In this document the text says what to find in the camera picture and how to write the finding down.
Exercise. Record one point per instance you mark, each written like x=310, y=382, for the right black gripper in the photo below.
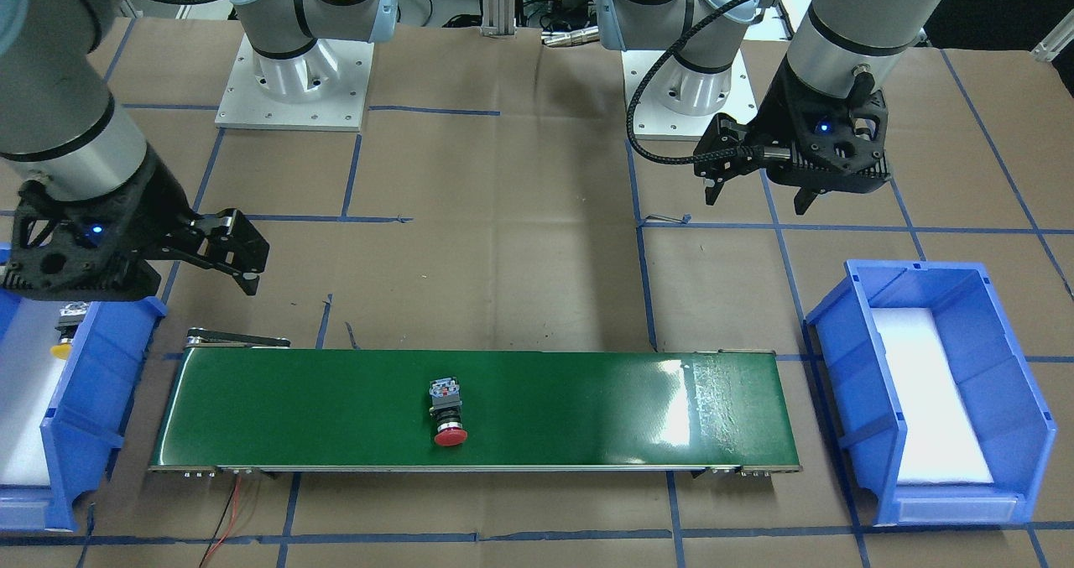
x=153, y=209

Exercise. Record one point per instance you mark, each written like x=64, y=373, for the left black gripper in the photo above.
x=774, y=117

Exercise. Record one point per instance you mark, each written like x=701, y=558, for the yellow push button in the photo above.
x=71, y=316

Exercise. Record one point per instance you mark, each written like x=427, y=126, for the red push button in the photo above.
x=445, y=410

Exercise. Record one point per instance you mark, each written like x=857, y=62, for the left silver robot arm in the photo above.
x=834, y=37

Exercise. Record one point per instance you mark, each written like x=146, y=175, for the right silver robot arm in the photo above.
x=45, y=39

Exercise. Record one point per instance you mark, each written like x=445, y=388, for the green conveyor belt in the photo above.
x=344, y=410

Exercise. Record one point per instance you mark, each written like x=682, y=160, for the blue plastic bin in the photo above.
x=941, y=415
x=63, y=419

